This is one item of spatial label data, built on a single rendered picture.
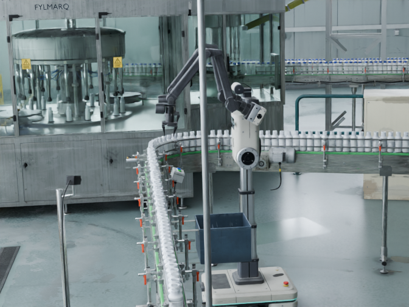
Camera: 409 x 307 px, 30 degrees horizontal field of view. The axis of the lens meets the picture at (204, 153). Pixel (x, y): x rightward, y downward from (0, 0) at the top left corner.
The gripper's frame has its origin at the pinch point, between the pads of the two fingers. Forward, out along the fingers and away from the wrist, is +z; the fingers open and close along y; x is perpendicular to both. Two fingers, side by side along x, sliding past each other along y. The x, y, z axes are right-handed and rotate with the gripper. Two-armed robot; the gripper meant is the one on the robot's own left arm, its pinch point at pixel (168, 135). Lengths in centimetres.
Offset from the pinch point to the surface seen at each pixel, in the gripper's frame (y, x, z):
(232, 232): 37, -71, 45
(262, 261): 95, 130, 133
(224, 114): 101, 500, 59
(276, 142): 98, 127, 26
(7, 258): -133, 177, 152
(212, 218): 28, -41, 45
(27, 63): -134, 311, -14
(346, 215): 205, 257, 125
